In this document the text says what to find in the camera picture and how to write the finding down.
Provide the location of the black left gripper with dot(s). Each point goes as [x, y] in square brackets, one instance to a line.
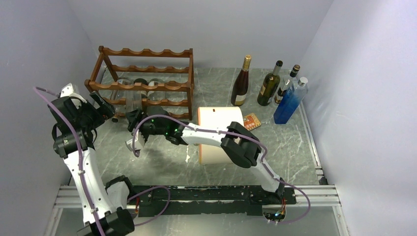
[107, 110]

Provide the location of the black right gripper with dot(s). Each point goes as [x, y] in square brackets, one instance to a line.
[133, 118]

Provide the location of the dark bottle white label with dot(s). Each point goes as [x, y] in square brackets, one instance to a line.
[240, 86]

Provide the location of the dark green wine bottle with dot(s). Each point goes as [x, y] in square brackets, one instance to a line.
[269, 85]

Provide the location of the blue boxed bottle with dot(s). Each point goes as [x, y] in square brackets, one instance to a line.
[291, 100]

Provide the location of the clear glass liquor bottle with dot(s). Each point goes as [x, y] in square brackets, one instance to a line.
[285, 83]

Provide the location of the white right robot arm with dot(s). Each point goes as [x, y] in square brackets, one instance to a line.
[242, 147]

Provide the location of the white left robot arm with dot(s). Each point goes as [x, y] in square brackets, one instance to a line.
[103, 205]

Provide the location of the clear bottle gold collar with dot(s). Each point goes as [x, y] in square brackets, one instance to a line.
[118, 95]

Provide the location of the brown wooden wine rack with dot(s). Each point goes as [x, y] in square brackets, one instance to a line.
[171, 86]

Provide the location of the white cylindrical container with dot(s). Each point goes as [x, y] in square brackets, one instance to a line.
[216, 118]

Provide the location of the orange patterned small card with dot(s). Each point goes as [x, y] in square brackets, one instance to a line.
[251, 122]

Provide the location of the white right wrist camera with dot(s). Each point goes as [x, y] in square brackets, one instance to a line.
[137, 143]

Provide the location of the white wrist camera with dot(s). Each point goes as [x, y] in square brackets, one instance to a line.
[71, 90]
[137, 143]

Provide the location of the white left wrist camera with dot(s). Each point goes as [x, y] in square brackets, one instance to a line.
[71, 90]

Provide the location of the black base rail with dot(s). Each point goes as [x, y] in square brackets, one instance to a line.
[190, 200]

